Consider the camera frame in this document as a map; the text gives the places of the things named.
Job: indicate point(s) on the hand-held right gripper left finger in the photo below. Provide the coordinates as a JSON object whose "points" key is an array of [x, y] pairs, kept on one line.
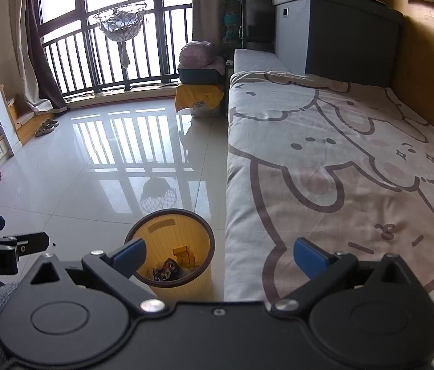
{"points": [[128, 254]]}

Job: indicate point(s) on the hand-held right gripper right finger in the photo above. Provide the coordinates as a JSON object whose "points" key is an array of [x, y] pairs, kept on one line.
{"points": [[309, 256]]}

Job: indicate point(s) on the yellow bin with brown rim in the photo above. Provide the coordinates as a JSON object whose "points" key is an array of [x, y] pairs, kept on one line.
{"points": [[170, 231]]}

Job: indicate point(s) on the printed blanket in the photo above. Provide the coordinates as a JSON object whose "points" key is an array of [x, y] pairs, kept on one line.
{"points": [[317, 181]]}

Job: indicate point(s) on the white plastic bag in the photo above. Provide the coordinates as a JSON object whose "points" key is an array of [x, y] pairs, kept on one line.
{"points": [[205, 110]]}

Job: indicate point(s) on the brown curtain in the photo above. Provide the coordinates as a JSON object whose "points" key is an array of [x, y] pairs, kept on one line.
{"points": [[43, 65]]}

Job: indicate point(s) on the yellow cloth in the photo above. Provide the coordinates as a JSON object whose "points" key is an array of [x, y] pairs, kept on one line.
{"points": [[197, 94]]}

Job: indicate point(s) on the dark balcony railing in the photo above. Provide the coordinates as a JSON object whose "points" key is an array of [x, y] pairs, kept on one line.
{"points": [[126, 79]]}

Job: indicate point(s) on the beige curtain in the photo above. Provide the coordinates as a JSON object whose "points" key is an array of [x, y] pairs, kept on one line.
{"points": [[20, 46]]}

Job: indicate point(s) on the grey mattress pad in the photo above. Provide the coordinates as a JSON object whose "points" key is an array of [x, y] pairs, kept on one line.
{"points": [[259, 61]]}

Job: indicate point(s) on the pink bundle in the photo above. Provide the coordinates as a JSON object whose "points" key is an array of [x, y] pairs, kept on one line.
{"points": [[197, 54]]}

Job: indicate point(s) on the dark storage box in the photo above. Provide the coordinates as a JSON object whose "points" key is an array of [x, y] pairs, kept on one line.
{"points": [[340, 34]]}

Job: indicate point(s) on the hanging net basket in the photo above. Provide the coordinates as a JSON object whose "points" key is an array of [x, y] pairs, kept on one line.
{"points": [[120, 23]]}

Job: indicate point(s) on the black shelf rack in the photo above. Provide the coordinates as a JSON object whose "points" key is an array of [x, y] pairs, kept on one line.
{"points": [[257, 15]]}

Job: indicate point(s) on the taupe curtain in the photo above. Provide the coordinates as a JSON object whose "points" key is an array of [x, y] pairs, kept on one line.
{"points": [[205, 4]]}

